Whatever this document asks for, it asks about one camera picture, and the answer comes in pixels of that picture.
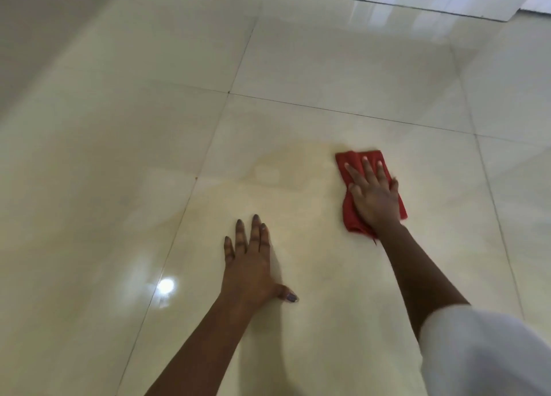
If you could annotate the red cloth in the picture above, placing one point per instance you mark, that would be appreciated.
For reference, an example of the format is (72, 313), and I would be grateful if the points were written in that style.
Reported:
(351, 219)

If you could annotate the person's left forearm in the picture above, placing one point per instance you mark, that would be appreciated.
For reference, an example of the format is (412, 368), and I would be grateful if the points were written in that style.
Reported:
(206, 348)

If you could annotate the person's right hand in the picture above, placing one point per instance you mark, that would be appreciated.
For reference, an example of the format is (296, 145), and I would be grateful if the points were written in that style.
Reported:
(376, 202)

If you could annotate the person's right forearm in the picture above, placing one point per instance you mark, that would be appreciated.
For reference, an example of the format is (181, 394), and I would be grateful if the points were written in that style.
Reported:
(422, 279)

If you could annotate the white fluffy garment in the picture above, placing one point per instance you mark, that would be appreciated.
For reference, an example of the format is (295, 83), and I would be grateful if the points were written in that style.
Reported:
(482, 357)

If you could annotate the person's left hand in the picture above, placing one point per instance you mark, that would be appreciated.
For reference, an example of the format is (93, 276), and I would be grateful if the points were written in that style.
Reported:
(252, 275)

